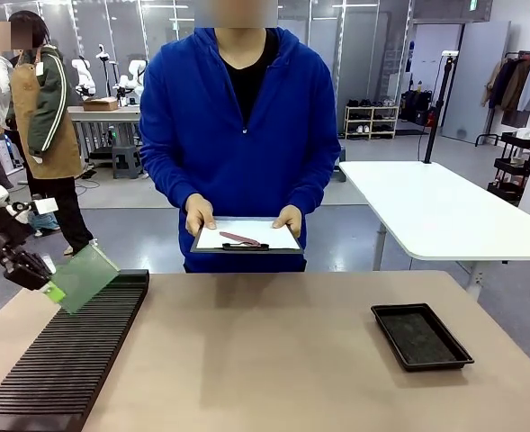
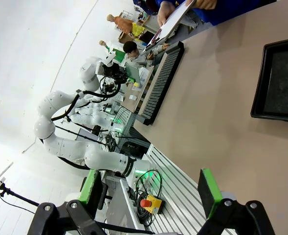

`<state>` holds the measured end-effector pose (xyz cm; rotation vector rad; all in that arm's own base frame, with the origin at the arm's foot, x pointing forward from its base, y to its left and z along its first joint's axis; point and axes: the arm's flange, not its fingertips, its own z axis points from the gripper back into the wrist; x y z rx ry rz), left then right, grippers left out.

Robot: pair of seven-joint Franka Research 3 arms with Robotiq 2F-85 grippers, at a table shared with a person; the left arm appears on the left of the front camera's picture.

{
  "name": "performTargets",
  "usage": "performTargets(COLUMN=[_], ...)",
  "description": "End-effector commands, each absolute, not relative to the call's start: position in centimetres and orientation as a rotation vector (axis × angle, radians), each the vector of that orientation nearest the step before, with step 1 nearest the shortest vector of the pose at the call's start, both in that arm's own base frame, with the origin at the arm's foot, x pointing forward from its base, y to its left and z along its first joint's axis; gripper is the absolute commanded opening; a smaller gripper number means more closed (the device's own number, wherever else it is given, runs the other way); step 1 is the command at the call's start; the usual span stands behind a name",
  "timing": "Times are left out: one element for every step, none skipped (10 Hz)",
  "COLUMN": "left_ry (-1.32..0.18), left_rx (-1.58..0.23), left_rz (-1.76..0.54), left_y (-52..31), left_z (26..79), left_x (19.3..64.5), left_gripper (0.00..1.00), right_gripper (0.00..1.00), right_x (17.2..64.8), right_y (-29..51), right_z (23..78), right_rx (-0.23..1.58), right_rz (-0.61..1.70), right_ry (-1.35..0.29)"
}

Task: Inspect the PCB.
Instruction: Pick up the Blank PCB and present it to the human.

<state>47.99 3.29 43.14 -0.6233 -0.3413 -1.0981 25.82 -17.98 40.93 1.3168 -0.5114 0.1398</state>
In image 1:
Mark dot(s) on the green PCB board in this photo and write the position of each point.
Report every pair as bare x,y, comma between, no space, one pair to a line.
84,279

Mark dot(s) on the reddish brown pen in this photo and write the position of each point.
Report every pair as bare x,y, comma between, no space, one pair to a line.
235,236

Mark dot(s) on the black clipboard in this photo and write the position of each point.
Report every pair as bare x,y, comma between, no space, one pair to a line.
246,252

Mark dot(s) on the white paper sheet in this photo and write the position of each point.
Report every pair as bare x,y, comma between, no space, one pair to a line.
246,228

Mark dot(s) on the person's right forearm blue sleeve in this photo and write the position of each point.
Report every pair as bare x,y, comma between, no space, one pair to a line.
172,189

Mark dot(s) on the person's left forearm blue sleeve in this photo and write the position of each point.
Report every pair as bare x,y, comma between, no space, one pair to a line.
311,191

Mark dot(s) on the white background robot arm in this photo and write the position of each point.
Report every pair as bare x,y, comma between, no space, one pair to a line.
134,76
84,76

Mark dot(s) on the black slotted PCB rack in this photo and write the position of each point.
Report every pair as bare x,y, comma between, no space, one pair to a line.
66,351

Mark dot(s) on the person's right hand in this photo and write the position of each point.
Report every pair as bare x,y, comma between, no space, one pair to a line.
199,211

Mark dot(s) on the person's left hand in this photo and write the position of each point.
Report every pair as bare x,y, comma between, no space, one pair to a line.
293,218

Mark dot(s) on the grey step stool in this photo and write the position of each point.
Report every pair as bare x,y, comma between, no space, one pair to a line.
126,162

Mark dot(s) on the person in brown apron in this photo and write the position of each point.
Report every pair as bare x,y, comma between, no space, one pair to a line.
44,112

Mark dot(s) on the grey background workbench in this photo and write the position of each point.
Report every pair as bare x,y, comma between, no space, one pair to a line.
102,114

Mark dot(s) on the cardboard box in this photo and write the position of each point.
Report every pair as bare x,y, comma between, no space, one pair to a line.
100,105

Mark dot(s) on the person in blue hoodie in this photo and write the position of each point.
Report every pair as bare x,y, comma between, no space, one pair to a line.
228,157

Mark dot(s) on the wooden shoe rack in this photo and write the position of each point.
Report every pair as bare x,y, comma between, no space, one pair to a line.
371,121

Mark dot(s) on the black plastic tray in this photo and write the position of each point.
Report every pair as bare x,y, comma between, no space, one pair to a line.
419,337

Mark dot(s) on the white rounded side table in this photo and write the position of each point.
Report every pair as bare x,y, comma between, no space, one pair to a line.
426,202

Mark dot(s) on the black suitcase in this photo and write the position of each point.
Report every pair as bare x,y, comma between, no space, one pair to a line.
415,108

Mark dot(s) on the black coat rack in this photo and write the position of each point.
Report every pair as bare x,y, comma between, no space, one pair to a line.
485,135

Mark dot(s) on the black utility cart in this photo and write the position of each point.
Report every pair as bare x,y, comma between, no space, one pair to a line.
514,166

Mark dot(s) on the brown hanging coat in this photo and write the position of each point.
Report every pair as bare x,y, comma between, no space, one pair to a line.
514,85

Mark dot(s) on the black camera pole stand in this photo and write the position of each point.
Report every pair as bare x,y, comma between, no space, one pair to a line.
435,112

